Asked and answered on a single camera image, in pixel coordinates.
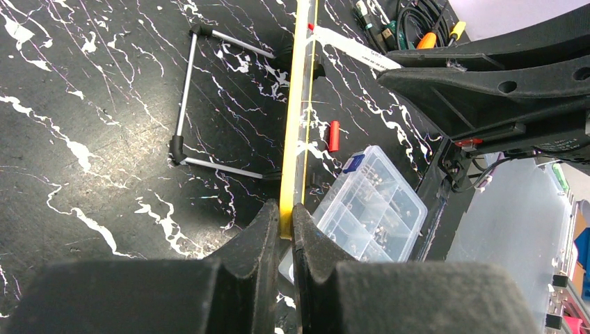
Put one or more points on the whiteboard metal stand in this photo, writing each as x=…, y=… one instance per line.
x=232, y=110

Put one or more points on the green handled screwdriver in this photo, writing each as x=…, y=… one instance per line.
x=394, y=38

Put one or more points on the red marker cap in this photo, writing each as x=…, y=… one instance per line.
x=334, y=136

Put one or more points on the black ethernet cable teal plug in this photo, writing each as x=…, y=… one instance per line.
x=413, y=25

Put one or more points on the orange handled screwdriver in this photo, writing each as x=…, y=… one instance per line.
x=428, y=41

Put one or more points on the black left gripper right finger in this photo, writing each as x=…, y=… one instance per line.
x=338, y=294

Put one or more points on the yellow framed whiteboard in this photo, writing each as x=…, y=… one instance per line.
x=295, y=157

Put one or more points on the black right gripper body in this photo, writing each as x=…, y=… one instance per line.
x=564, y=137

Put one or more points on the white red whiteboard marker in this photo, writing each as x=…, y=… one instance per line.
x=352, y=48

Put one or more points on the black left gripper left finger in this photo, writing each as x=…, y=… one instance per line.
x=232, y=290

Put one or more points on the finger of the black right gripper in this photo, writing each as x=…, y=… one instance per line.
x=560, y=39
x=462, y=103

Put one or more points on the clear plastic screw box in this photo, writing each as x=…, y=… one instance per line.
x=370, y=211

